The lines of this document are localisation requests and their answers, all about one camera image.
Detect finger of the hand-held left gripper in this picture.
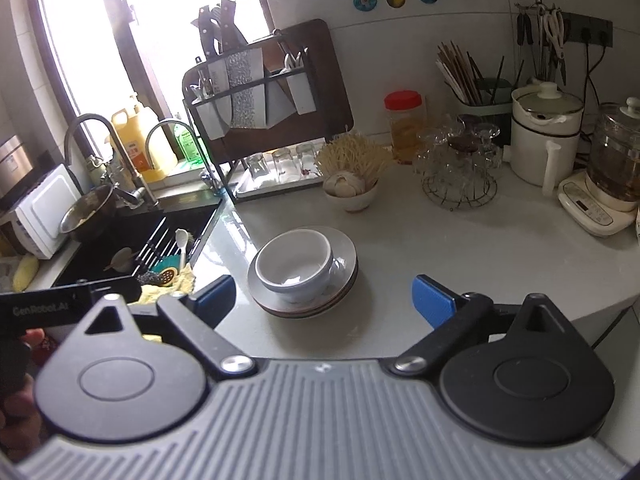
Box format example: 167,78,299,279
77,278,144,309

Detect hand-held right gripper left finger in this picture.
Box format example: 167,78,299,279
84,275,257,381

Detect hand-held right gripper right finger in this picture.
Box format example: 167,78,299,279
390,275,571,376

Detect person's left hand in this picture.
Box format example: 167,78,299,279
0,330,59,463

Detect black kitchen sink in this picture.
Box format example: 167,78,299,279
52,195,223,292

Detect yellow cloth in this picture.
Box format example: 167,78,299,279
127,267,198,306

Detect corn cob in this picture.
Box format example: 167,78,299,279
11,254,40,293

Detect teal sponge brush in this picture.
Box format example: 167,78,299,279
155,255,181,288

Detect black sink rack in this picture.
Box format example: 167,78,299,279
132,217,201,281

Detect white spoon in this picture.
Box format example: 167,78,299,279
174,228,193,271

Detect steel bowl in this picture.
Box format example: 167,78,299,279
59,184,117,243

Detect white countertop appliance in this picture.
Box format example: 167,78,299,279
0,162,85,261

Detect small white bowl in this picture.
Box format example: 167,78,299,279
322,180,379,212

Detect white drip tray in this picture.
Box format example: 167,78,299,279
235,152,326,200

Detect drinking glass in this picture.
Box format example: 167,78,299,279
296,142,318,176
246,152,267,183
272,147,297,181

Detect garlic bulbs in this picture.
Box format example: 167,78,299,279
325,170,366,197

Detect orange detergent bottle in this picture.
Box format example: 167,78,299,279
110,92,178,181

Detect silver canister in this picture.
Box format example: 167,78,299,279
0,134,36,188

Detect cluster of glass cups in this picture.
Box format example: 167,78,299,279
412,114,502,191

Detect green bottle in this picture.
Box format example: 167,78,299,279
174,122,203,166

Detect tall grey faucet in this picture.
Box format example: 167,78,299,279
64,113,151,208

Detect curved steel faucet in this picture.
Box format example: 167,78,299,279
145,119,223,196

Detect red lidded plastic jar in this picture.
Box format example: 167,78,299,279
384,90,425,161

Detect white knife holder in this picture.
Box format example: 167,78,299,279
192,60,233,141

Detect white electric kettle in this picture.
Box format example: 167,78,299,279
510,80,585,197

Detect green white chopstick holder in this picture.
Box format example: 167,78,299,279
457,77,516,133

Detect white utensil caddy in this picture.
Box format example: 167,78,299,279
262,67,318,128

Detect bundle of wooden chopsticks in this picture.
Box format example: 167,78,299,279
435,41,483,106

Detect black knife rack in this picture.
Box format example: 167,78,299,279
182,27,326,201

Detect bundle of black chopsticks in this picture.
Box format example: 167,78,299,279
467,52,526,103

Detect dark wooden cutting board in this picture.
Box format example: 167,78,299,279
181,19,355,163

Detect glass kettle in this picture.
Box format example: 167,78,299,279
585,96,640,213

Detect set of kitchen knives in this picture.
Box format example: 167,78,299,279
191,0,248,58

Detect hanging black utensils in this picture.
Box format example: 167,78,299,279
515,2,568,86

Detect black power outlet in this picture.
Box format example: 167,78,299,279
562,10,613,48

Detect wire cup rack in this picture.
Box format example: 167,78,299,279
421,160,498,211

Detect black power cable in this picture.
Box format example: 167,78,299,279
582,42,608,106

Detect white handled scissors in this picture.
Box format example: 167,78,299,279
542,7,568,61

